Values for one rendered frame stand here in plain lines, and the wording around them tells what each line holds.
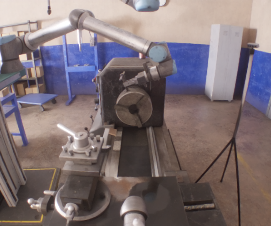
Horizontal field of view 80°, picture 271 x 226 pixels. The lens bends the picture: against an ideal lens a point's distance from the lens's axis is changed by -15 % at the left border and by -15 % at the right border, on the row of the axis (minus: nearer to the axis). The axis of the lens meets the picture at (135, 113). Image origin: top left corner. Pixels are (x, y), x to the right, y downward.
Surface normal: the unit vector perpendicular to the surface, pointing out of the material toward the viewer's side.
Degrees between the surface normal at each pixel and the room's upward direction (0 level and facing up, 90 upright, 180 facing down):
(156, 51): 92
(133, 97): 90
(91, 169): 0
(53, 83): 90
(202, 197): 0
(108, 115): 90
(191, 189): 0
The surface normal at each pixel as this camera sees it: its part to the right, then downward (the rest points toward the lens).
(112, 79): 0.00, 0.42
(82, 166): 0.00, -0.91
